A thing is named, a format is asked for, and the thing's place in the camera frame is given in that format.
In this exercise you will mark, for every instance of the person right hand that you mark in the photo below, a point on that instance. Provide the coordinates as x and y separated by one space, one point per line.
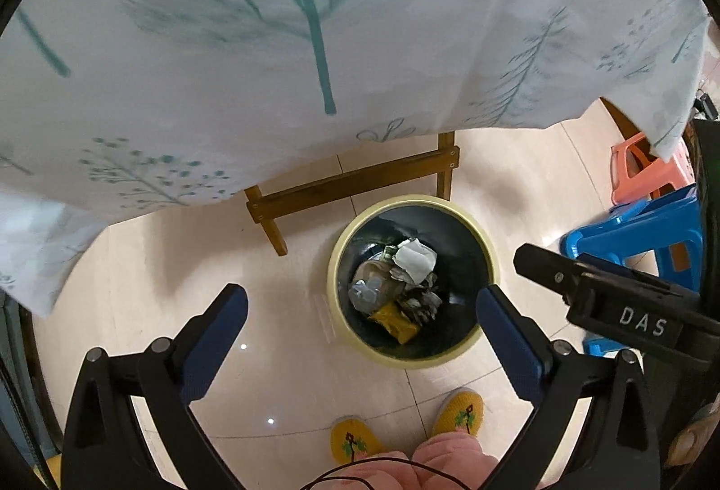
690 442

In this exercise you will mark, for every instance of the right yellow slipper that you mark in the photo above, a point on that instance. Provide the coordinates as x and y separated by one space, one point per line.
461 412

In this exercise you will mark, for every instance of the left yellow slipper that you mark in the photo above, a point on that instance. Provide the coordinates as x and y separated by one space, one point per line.
352 439

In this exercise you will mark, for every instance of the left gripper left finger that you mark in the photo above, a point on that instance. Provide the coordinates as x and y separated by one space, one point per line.
206 340

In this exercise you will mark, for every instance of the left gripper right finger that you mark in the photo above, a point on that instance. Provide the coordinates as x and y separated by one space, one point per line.
522 348

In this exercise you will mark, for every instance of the yellow orange small packet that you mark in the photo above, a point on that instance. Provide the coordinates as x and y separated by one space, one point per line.
395 323

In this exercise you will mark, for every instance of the tree print tablecloth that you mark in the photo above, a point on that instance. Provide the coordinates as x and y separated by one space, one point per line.
111 109

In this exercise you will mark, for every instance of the yellow rim trash bin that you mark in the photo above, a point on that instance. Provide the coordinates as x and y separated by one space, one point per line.
465 264

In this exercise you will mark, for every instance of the wooden table leg frame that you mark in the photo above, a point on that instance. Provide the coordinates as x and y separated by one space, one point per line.
265 209

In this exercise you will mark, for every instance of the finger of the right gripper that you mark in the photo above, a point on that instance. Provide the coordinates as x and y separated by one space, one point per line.
561 274

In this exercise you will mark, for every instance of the black yellow snack wrapper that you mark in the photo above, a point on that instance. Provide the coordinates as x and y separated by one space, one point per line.
420 305

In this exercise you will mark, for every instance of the yellow slipper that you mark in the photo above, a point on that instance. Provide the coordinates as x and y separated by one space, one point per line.
352 439
461 412

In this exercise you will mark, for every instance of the blue plastic stool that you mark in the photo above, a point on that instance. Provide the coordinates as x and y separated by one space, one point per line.
662 237

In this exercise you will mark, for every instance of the white tissue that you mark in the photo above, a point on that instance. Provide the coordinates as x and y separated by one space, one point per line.
412 263

